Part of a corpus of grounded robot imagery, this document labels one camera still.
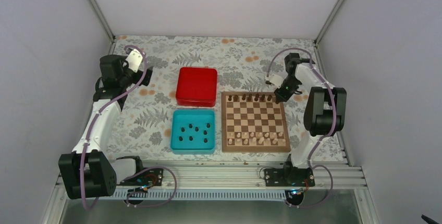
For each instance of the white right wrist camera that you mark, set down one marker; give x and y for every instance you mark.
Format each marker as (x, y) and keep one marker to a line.
(275, 80)

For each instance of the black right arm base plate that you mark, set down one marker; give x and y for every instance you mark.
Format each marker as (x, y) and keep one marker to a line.
(279, 177)

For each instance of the aluminium front rail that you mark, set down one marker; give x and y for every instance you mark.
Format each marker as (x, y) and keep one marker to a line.
(237, 181)

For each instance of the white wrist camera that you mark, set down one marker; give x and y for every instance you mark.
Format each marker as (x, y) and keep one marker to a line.
(134, 60)
(275, 80)

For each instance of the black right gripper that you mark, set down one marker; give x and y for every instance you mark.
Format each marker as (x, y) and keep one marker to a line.
(283, 97)

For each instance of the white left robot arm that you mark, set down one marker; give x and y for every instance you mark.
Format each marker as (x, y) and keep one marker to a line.
(86, 171)

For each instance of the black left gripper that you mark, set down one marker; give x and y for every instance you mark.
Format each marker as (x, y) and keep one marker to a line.
(145, 81)

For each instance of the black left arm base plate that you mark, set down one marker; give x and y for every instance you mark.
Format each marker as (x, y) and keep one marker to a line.
(149, 178)

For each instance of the blue plastic tray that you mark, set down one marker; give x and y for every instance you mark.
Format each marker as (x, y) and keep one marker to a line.
(193, 132)

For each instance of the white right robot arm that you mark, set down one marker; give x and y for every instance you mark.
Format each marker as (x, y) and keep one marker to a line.
(324, 114)

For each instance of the red square tin lid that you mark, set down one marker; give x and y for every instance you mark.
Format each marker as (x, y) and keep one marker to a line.
(197, 86)

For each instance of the wooden chessboard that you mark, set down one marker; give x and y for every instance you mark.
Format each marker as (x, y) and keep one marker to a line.
(255, 126)

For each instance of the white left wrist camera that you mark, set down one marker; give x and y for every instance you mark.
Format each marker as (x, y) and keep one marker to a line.
(134, 60)

